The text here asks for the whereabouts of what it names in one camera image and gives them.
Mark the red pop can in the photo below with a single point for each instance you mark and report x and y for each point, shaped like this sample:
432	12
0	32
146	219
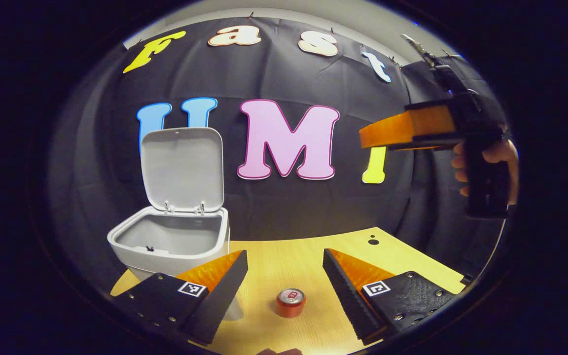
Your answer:
291	303

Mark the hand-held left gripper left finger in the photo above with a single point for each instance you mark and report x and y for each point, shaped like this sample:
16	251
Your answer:
220	296

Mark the wooden desktop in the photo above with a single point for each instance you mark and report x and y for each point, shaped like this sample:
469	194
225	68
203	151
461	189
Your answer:
289	261

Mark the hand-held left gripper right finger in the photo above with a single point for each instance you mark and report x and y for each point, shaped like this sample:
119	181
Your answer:
350	296

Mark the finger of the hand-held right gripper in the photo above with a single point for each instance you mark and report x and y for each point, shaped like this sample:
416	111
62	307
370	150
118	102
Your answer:
412	125

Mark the black backdrop cloth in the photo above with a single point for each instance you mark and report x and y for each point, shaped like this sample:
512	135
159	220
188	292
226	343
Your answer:
274	74

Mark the white desktop garbage bin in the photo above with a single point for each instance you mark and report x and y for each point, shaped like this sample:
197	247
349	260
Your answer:
180	172

